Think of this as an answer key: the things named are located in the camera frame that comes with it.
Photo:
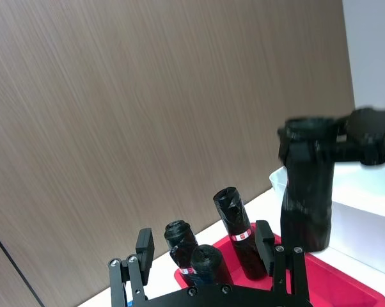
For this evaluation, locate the short black labelled bag roll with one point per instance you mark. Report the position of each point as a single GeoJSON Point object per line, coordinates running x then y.
{"type": "Point", "coordinates": [179, 238]}

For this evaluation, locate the tall black labelled bag roll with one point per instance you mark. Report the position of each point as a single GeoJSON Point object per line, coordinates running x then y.
{"type": "Point", "coordinates": [235, 220]}

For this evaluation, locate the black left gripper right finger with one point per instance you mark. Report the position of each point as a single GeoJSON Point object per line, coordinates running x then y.
{"type": "Point", "coordinates": [283, 272]}

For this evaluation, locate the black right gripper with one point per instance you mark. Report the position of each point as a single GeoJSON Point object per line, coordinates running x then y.
{"type": "Point", "coordinates": [370, 131]}

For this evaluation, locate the red plastic tray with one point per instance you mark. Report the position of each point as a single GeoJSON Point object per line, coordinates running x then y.
{"type": "Point", "coordinates": [333, 284]}

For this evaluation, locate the brown wood-grain wall panel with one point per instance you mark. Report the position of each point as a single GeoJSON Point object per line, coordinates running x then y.
{"type": "Point", "coordinates": [131, 112]}

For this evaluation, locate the large black bag roll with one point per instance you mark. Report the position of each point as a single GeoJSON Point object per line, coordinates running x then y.
{"type": "Point", "coordinates": [307, 204]}

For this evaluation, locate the pale white wall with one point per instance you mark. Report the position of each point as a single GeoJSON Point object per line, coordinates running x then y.
{"type": "Point", "coordinates": [371, 51]}

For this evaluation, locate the white plastic bin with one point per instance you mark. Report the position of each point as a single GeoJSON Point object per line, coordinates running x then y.
{"type": "Point", "coordinates": [362, 211]}

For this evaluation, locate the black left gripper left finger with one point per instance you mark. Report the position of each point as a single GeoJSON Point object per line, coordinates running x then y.
{"type": "Point", "coordinates": [144, 252]}

